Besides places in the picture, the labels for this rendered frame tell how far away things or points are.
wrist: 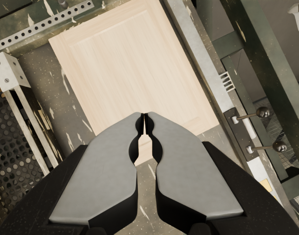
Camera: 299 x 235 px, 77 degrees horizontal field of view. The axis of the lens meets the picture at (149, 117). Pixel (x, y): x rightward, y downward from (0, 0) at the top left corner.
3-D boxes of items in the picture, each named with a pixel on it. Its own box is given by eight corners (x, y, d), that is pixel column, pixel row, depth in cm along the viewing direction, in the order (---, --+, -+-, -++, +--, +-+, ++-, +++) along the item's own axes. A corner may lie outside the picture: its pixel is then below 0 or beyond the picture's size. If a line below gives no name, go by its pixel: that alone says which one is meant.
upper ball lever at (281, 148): (246, 142, 70) (285, 137, 59) (251, 151, 70) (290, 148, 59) (241, 147, 68) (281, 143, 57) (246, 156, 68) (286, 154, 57)
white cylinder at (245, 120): (253, 135, 74) (244, 117, 74) (257, 136, 71) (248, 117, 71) (246, 139, 74) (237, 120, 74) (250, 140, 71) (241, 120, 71)
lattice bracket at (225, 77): (223, 73, 74) (227, 71, 71) (231, 89, 74) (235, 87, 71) (214, 77, 73) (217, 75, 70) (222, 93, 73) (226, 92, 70)
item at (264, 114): (232, 114, 70) (268, 103, 59) (236, 122, 70) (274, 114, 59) (227, 117, 68) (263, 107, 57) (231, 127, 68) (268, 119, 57)
